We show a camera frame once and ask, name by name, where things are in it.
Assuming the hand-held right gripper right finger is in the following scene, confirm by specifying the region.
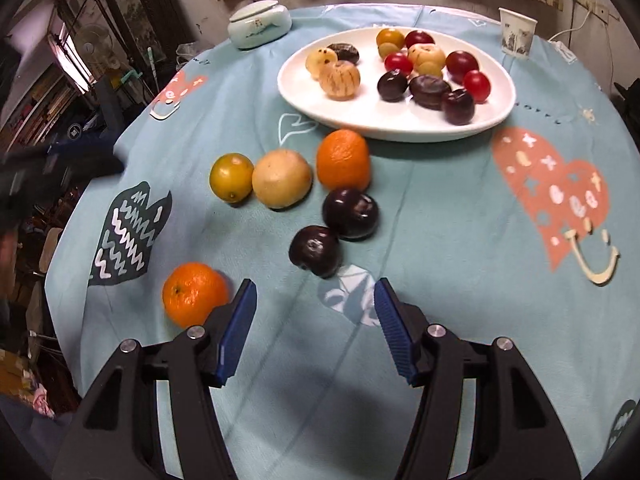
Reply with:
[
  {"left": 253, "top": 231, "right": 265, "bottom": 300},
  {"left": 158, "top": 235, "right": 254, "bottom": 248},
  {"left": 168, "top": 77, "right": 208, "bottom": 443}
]
[{"left": 373, "top": 277, "right": 583, "bottom": 480}]

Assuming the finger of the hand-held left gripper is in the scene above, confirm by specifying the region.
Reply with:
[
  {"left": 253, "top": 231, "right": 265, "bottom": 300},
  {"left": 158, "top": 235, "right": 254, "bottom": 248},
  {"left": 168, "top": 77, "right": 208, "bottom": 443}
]
[{"left": 0, "top": 140, "right": 126, "bottom": 191}]

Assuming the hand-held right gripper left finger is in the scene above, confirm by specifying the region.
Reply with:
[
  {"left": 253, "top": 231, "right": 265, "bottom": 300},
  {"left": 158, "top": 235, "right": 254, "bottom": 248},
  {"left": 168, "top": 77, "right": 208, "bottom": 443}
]
[{"left": 52, "top": 278, "right": 258, "bottom": 480}]

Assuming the round tan pear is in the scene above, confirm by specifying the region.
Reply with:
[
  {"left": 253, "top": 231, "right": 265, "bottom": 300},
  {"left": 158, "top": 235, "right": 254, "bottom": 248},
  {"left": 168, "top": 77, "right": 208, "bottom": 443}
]
[{"left": 251, "top": 149, "right": 313, "bottom": 209}]

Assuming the white plate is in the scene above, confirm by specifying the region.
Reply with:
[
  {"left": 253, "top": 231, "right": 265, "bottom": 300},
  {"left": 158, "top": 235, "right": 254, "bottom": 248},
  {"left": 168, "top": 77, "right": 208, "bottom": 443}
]
[{"left": 277, "top": 25, "right": 516, "bottom": 142}]

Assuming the orange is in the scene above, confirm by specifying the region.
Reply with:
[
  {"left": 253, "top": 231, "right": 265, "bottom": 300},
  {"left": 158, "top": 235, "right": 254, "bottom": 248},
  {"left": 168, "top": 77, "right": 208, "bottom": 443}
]
[
  {"left": 162, "top": 262, "right": 231, "bottom": 329},
  {"left": 316, "top": 129, "right": 372, "bottom": 192}
]

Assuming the large dark purple plum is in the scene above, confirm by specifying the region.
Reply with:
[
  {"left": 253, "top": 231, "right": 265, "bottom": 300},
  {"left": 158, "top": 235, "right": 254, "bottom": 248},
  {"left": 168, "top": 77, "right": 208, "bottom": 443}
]
[
  {"left": 288, "top": 225, "right": 343, "bottom": 279},
  {"left": 321, "top": 187, "right": 379, "bottom": 241}
]

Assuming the white standing fan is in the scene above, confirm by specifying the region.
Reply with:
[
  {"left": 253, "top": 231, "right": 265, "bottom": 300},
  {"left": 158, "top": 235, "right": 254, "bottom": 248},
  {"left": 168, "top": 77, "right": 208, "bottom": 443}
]
[{"left": 75, "top": 22, "right": 116, "bottom": 70}]

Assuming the yellow green round fruit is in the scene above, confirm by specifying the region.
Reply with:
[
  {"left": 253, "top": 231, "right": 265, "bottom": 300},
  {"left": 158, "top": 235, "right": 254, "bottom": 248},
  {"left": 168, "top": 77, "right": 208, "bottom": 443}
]
[{"left": 209, "top": 153, "right": 255, "bottom": 204}]

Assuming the dark wooden cabinet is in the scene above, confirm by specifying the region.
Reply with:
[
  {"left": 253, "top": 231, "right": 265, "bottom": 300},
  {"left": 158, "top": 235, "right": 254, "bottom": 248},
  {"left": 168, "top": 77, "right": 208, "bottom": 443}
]
[{"left": 92, "top": 0, "right": 193, "bottom": 68}]

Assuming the white ceramic lidded jar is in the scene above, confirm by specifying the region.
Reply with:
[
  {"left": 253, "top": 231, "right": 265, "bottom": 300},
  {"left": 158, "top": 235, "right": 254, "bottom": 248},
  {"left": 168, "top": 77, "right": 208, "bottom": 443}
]
[{"left": 228, "top": 0, "right": 292, "bottom": 50}]

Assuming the small dark purple plum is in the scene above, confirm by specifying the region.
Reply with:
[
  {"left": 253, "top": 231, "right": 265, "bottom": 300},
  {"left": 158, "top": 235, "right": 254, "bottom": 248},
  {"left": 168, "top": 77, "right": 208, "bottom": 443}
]
[
  {"left": 441, "top": 88, "right": 475, "bottom": 126},
  {"left": 377, "top": 70, "right": 410, "bottom": 103}
]

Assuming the pale yellow spotted fruit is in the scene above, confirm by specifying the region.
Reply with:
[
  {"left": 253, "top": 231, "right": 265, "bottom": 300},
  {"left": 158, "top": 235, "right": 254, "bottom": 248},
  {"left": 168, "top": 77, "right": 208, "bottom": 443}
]
[{"left": 306, "top": 47, "right": 337, "bottom": 81}]

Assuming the tan striped round fruit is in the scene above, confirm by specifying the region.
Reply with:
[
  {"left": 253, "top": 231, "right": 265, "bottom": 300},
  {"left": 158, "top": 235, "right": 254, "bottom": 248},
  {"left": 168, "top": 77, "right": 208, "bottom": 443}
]
[{"left": 320, "top": 60, "right": 362, "bottom": 102}]

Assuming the dark brown round fruit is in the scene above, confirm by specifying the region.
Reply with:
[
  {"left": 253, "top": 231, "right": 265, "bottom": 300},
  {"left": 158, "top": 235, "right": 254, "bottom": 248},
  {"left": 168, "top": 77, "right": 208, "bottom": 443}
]
[{"left": 327, "top": 42, "right": 361, "bottom": 65}]

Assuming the printed paper cup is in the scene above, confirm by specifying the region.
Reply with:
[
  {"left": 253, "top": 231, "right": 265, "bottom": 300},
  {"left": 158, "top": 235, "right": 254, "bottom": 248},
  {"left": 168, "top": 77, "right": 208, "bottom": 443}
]
[{"left": 498, "top": 7, "right": 538, "bottom": 59}]

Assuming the dark wooden chair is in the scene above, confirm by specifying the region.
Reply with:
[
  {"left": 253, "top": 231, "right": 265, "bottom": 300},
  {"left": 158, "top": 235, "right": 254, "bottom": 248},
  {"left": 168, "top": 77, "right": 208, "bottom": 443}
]
[{"left": 612, "top": 80, "right": 640, "bottom": 136}]

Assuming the green handled cleaning tool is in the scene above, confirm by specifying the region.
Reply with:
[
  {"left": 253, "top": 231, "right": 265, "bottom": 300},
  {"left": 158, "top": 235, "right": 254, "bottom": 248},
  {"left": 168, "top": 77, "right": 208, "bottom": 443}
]
[{"left": 119, "top": 47, "right": 162, "bottom": 102}]

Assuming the white power cable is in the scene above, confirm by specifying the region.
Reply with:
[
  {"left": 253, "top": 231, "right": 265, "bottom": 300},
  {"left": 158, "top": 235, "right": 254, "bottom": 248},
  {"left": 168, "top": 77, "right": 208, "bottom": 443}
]
[{"left": 547, "top": 7, "right": 593, "bottom": 56}]

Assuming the white wall socket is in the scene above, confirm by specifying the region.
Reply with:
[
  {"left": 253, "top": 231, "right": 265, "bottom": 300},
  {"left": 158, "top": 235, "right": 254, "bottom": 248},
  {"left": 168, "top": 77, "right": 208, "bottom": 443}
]
[{"left": 565, "top": 0, "right": 618, "bottom": 23}]

